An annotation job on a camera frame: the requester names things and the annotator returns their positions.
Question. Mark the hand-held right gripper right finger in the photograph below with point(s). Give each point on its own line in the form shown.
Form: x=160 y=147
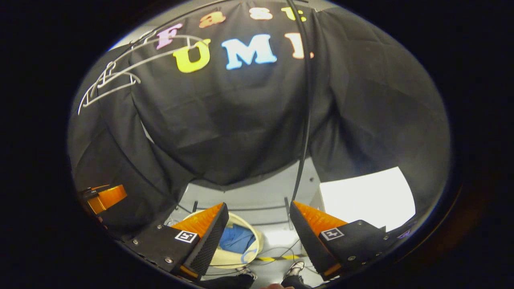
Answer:
x=307 y=241

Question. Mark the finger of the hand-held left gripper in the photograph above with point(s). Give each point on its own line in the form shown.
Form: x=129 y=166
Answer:
x=108 y=196

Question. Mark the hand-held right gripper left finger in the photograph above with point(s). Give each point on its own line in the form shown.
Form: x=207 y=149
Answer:
x=209 y=241

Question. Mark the beige laundry hamper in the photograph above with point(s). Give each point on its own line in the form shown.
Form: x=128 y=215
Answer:
x=253 y=228

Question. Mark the white plastic hanger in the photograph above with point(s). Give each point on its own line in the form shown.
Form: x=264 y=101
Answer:
x=108 y=94
x=160 y=55

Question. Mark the black metal clothes rack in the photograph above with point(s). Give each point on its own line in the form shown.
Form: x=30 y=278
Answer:
x=309 y=112

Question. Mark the person's right shoe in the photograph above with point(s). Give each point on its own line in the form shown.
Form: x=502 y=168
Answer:
x=295 y=269

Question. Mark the person's shoe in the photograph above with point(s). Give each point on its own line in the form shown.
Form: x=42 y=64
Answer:
x=295 y=269
x=248 y=273

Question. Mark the person's right leg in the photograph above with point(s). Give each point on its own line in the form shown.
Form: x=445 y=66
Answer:
x=295 y=283

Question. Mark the person's leg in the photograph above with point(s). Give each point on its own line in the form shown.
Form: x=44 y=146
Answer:
x=295 y=283
x=229 y=282

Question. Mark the person's left leg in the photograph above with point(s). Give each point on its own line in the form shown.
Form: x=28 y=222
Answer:
x=229 y=282

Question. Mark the person's left shoe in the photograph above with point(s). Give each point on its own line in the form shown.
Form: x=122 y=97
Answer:
x=248 y=273

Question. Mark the white box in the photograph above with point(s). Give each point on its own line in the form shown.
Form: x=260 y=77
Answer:
x=365 y=196

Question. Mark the black backdrop cloth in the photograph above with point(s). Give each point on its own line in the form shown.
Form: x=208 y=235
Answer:
x=225 y=120

